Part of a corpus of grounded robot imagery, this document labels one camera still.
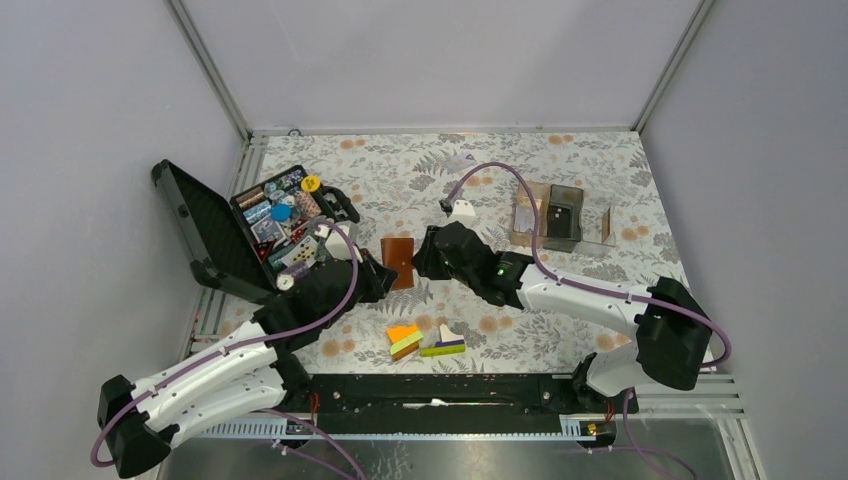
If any yellow poker chip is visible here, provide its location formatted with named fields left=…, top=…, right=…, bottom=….
left=300, top=175, right=322, bottom=194

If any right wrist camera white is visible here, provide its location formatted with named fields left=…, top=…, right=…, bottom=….
left=447, top=199, right=477, bottom=228

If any purple cable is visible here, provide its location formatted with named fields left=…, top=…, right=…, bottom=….
left=89, top=220, right=367, bottom=480
left=440, top=162, right=733, bottom=480

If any blue poker chip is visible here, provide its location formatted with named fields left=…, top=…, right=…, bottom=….
left=270, top=203, right=292, bottom=222

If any brown leather card holder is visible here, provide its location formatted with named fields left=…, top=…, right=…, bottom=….
left=381, top=237, right=415, bottom=290

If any gold card stack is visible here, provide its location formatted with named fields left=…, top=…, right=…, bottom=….
left=600, top=206, right=613, bottom=244

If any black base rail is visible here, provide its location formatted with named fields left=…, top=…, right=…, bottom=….
left=274, top=373, right=639, bottom=435

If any orange green brown card stack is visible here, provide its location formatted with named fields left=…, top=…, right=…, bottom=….
left=386, top=324, right=423, bottom=362

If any black VIP card stack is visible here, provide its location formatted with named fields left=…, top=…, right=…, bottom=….
left=547, top=204, right=581, bottom=242

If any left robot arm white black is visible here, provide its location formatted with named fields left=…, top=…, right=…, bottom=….
left=91, top=251, right=399, bottom=479

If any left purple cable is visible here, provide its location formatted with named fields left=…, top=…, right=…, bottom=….
left=89, top=220, right=367, bottom=480

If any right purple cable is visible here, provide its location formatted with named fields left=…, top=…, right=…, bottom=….
left=440, top=162, right=733, bottom=480

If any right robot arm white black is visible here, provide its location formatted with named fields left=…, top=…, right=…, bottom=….
left=412, top=222, right=712, bottom=412

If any white dealer chip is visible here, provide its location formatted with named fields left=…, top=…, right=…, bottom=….
left=276, top=273, right=296, bottom=291

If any white purple green card stack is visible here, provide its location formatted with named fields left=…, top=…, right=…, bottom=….
left=420, top=324, right=466, bottom=357

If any silver card on mat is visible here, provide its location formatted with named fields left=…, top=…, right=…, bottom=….
left=443, top=153, right=477, bottom=174

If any floral patterned table mat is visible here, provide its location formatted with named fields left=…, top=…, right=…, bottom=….
left=258, top=132, right=685, bottom=374

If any black poker chip case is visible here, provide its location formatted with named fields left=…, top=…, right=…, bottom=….
left=151, top=159, right=360, bottom=304

